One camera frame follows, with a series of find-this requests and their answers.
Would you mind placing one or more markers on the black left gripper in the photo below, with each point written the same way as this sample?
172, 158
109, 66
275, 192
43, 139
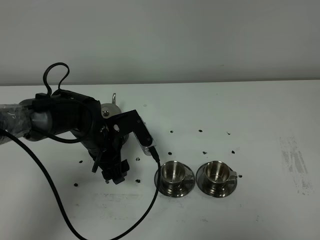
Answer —
102, 152

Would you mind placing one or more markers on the stainless steel teapot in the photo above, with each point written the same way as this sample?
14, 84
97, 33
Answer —
109, 110

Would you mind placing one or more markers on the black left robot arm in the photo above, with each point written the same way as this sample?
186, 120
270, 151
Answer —
69, 117

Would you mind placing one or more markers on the left stainless steel teacup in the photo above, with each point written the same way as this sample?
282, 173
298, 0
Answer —
176, 173

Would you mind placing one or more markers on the stainless steel teacup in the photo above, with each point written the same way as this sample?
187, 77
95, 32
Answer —
219, 173
176, 173

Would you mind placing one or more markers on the left stainless steel saucer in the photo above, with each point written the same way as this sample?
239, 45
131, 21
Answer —
174, 191

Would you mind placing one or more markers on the stainless steel saucer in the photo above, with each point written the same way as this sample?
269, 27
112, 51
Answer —
174, 191
211, 189

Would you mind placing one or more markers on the right stainless steel teacup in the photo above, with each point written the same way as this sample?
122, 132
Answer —
219, 173

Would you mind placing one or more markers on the right stainless steel saucer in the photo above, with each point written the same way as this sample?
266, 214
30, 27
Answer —
211, 189

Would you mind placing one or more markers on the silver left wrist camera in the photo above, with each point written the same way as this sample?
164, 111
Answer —
123, 124

